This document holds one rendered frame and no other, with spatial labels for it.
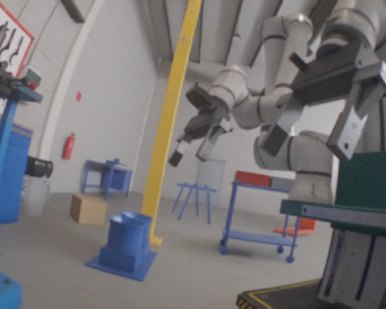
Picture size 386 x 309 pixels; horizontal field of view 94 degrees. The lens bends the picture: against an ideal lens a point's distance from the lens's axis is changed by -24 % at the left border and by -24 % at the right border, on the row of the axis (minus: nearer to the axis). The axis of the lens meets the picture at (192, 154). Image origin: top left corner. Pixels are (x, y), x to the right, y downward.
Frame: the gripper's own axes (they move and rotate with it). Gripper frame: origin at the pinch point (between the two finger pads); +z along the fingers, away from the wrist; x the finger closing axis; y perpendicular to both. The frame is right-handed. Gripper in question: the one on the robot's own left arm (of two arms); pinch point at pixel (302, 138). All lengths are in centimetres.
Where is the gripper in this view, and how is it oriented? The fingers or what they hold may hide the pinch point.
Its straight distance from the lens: 28.5
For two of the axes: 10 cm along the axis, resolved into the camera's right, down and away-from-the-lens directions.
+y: -7.9, -5.8, -1.8
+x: 2.1, 0.2, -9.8
